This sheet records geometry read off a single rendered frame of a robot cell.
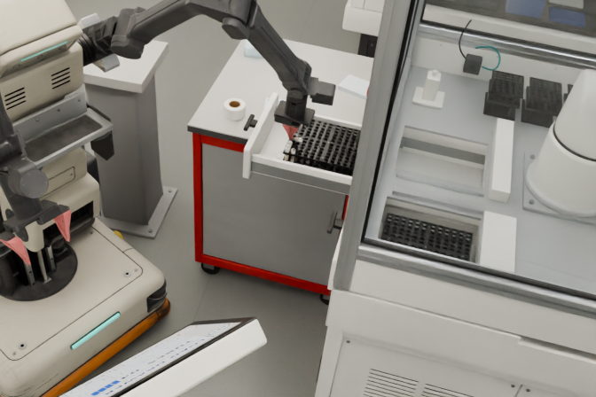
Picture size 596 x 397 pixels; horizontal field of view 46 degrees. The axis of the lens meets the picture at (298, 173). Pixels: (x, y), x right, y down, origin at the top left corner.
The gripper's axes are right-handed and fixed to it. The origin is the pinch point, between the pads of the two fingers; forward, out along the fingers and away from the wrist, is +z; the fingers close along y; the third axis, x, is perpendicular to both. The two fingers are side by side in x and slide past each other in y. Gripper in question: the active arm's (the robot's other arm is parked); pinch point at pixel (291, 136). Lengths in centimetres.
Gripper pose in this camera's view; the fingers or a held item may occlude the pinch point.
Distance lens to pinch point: 201.6
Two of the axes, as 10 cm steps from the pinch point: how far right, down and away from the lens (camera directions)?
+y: -9.5, -3.0, 1.4
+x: -3.0, 6.6, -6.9
